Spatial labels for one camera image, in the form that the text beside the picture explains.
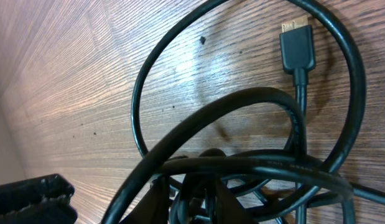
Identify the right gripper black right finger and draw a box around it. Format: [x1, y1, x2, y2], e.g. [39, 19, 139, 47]
[121, 174, 257, 223]

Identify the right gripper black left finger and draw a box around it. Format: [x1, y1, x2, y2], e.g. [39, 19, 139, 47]
[0, 174, 78, 224]

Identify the black HDMI cable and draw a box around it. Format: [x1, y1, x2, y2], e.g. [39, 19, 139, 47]
[100, 0, 385, 224]

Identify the black USB cable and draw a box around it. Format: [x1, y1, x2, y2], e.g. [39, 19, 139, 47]
[167, 14, 355, 224]

